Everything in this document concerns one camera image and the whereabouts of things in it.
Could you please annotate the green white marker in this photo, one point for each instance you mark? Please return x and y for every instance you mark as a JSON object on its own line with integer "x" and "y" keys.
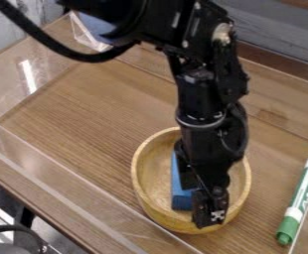
{"x": 295, "y": 211}

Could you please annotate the clear acrylic corner bracket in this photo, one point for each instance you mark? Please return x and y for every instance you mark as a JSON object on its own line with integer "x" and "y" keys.
{"x": 84, "y": 35}

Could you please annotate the clear acrylic tray wall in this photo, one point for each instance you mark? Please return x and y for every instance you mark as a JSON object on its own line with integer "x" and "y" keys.
{"x": 85, "y": 212}

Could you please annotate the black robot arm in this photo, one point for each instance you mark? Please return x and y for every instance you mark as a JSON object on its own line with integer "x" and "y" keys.
{"x": 192, "y": 31}

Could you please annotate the brown wooden bowl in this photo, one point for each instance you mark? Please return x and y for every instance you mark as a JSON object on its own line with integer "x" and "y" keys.
{"x": 152, "y": 184}

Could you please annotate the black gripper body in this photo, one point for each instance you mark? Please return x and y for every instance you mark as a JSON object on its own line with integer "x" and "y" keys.
{"x": 214, "y": 146}

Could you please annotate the blue rectangular block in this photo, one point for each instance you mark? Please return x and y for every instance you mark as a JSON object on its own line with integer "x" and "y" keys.
{"x": 182, "y": 197}

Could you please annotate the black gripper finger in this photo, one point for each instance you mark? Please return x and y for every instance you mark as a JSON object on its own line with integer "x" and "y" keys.
{"x": 188, "y": 178}
{"x": 211, "y": 206}

